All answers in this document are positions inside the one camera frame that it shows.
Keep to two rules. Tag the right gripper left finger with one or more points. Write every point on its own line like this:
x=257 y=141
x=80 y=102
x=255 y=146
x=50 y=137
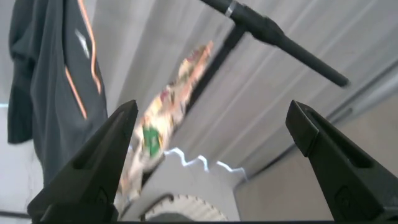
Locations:
x=87 y=180

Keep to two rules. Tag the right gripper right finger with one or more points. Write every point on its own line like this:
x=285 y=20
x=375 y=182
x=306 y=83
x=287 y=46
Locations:
x=351 y=174

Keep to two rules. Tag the dark grey long-sleeved shirt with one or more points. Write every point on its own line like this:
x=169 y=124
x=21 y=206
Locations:
x=53 y=93

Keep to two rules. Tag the cream printed garment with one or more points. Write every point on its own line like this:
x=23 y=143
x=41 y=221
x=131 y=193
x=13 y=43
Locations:
x=164 y=118

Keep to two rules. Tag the white laundry basket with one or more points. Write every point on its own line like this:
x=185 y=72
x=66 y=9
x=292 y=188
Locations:
x=183 y=208

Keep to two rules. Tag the black clothes rack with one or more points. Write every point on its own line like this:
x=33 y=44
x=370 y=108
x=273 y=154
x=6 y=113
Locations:
x=267 y=28

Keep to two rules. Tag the white curtain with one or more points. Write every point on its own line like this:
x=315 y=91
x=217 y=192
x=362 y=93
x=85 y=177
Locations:
x=248 y=93

